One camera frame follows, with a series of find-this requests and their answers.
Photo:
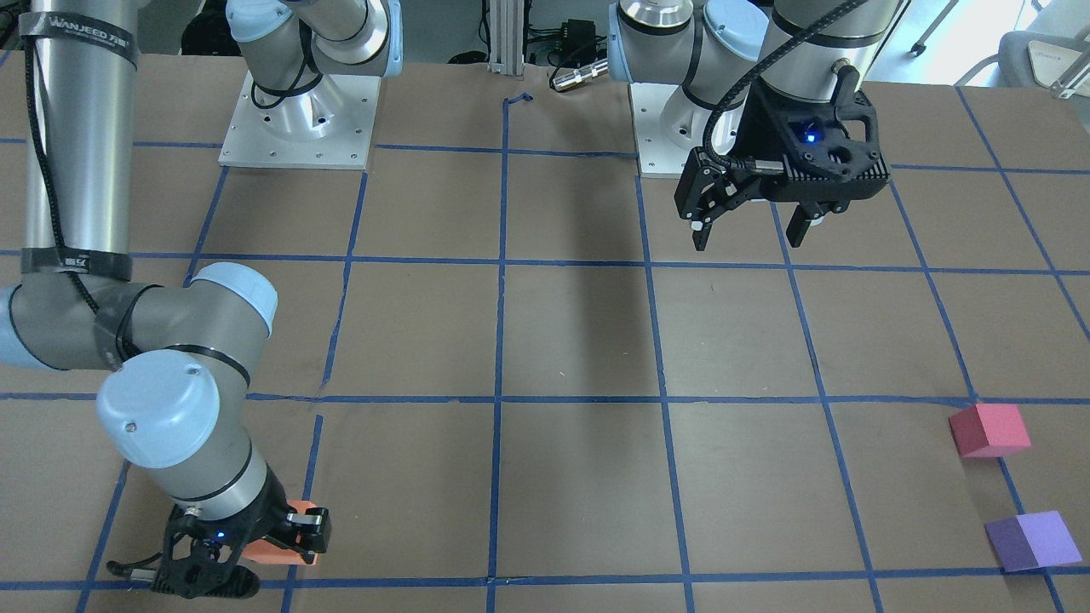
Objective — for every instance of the orange foam cube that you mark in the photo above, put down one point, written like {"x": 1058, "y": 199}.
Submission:
{"x": 264, "y": 553}

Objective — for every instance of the aluminium frame post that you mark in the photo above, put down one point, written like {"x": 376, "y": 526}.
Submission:
{"x": 507, "y": 30}

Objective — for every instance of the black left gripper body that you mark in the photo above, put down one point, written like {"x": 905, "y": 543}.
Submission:
{"x": 755, "y": 129}

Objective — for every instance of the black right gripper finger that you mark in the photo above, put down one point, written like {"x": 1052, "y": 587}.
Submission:
{"x": 302, "y": 532}

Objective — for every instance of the pink foam cube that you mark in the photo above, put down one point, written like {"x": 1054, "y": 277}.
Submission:
{"x": 989, "y": 431}

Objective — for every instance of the purple foam cube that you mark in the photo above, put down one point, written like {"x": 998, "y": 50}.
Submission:
{"x": 1029, "y": 541}

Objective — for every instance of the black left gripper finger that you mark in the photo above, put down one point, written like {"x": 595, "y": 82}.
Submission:
{"x": 806, "y": 214}
{"x": 707, "y": 190}

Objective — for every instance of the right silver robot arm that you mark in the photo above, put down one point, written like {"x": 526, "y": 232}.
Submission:
{"x": 177, "y": 360}

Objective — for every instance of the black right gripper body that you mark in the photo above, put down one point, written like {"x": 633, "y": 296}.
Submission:
{"x": 274, "y": 509}

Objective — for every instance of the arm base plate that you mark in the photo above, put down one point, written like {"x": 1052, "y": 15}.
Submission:
{"x": 327, "y": 128}
{"x": 667, "y": 125}

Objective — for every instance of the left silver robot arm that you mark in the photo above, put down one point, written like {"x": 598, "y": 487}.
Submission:
{"x": 717, "y": 50}

